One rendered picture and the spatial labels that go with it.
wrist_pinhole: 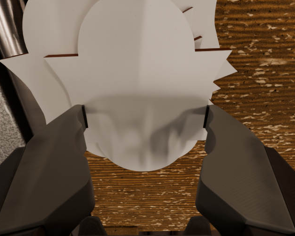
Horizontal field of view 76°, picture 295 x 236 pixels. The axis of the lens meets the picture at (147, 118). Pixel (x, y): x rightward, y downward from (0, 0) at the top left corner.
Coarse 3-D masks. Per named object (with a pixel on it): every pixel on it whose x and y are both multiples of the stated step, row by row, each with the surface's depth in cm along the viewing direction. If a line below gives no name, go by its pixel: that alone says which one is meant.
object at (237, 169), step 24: (216, 120) 10; (216, 144) 8; (240, 144) 8; (216, 168) 7; (240, 168) 7; (264, 168) 7; (216, 192) 6; (240, 192) 6; (264, 192) 6; (216, 216) 7; (240, 216) 6; (264, 216) 6; (288, 216) 6
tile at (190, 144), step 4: (200, 36) 14; (196, 40) 13; (200, 40) 13; (196, 44) 14; (200, 44) 14; (196, 48) 14; (208, 104) 16; (188, 140) 18; (192, 140) 18; (196, 140) 18; (188, 144) 18; (192, 144) 18; (184, 148) 19; (188, 148) 19; (184, 152) 19; (180, 156) 19
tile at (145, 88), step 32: (128, 0) 10; (160, 0) 10; (96, 32) 11; (128, 32) 11; (160, 32) 11; (64, 64) 12; (96, 64) 12; (128, 64) 12; (160, 64) 12; (192, 64) 12; (96, 96) 13; (128, 96) 13; (160, 96) 13; (192, 96) 13; (96, 128) 14; (128, 128) 14; (160, 128) 14; (192, 128) 14; (128, 160) 16; (160, 160) 16
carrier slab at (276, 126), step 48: (240, 0) 14; (288, 0) 15; (240, 48) 16; (288, 48) 16; (240, 96) 19; (288, 96) 19; (288, 144) 22; (96, 192) 26; (144, 192) 26; (192, 192) 26
